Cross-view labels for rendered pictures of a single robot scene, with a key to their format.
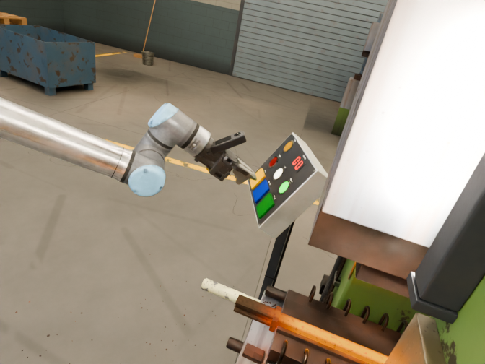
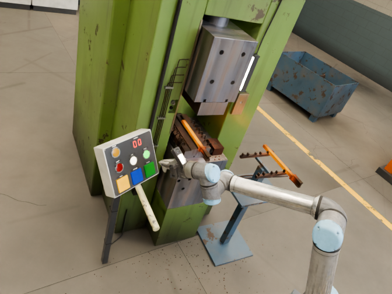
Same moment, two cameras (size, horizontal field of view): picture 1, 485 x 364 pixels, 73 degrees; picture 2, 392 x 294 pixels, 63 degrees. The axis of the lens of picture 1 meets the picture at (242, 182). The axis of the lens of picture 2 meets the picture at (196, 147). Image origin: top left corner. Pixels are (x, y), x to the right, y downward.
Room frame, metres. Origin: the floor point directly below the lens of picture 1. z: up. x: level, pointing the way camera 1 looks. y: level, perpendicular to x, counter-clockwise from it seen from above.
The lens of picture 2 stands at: (1.95, 0.94, 2.25)
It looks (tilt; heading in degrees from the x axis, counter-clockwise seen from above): 35 degrees down; 219
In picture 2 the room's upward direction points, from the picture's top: 19 degrees clockwise
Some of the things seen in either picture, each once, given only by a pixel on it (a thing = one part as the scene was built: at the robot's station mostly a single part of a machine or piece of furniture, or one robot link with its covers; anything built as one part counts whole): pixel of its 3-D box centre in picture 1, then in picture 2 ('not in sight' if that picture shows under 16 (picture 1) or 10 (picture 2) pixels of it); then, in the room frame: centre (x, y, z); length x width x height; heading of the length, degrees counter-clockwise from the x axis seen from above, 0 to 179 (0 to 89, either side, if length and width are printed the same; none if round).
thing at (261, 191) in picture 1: (261, 191); (136, 176); (1.09, -0.08, 1.01); 0.07 x 0.05 x 0.07; 12
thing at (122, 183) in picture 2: (258, 179); (122, 184); (1.19, -0.06, 1.01); 0.07 x 0.05 x 0.07; 12
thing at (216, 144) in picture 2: not in sight; (214, 146); (0.37, -0.17, 0.95); 0.12 x 0.09 x 0.07; 77
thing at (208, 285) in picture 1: (255, 304); (145, 203); (0.91, -0.15, 0.62); 0.44 x 0.05 x 0.05; 77
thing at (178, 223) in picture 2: not in sight; (169, 199); (0.45, -0.35, 0.23); 0.56 x 0.38 x 0.47; 77
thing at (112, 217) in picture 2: (267, 284); (112, 215); (1.11, -0.20, 0.54); 0.04 x 0.04 x 1.08; 77
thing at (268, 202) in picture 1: (265, 206); (149, 169); (1.00, -0.10, 1.01); 0.07 x 0.05 x 0.07; 12
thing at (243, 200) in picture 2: not in sight; (252, 188); (0.12, 0.14, 0.70); 0.40 x 0.30 x 0.02; 166
